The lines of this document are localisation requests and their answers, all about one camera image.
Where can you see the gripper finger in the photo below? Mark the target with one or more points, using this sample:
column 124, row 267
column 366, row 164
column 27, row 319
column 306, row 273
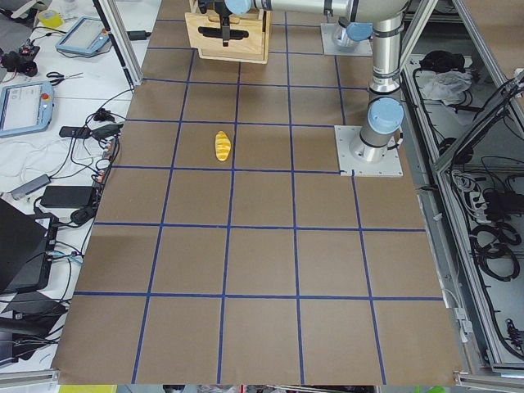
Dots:
column 225, row 31

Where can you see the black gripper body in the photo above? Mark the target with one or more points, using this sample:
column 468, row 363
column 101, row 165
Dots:
column 223, row 16

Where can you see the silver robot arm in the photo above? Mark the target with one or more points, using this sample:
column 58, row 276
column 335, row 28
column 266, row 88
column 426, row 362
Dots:
column 347, row 34
column 385, row 114

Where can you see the wooden drawer cabinet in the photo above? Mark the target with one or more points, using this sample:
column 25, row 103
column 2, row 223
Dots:
column 238, row 9

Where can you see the toy bread loaf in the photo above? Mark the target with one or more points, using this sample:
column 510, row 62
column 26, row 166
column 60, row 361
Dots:
column 223, row 146

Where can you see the far teach pendant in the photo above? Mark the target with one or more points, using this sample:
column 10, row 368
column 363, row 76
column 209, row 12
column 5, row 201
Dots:
column 86, row 38

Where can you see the teach pendant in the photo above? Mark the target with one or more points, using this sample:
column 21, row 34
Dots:
column 86, row 38
column 26, row 108

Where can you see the yellow tape roll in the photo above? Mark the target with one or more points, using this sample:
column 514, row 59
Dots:
column 50, row 19

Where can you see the black cloth bundle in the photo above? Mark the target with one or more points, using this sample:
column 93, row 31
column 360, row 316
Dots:
column 443, row 61

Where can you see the near teach pendant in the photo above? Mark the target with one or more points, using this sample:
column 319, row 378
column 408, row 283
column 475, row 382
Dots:
column 26, row 108

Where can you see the white crumpled cloth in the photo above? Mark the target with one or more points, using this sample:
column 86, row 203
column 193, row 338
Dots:
column 448, row 87

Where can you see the black power adapter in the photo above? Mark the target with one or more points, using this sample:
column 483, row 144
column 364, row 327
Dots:
column 67, row 196

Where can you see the black laptop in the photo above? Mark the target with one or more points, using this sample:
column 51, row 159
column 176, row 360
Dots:
column 26, row 244

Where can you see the aluminium frame post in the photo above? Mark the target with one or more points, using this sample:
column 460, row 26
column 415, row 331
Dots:
column 114, row 25

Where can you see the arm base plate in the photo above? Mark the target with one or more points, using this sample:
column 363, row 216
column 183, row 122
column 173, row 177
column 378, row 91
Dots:
column 356, row 159
column 330, row 49

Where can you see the black handled scissors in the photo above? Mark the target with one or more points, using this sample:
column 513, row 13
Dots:
column 56, row 78

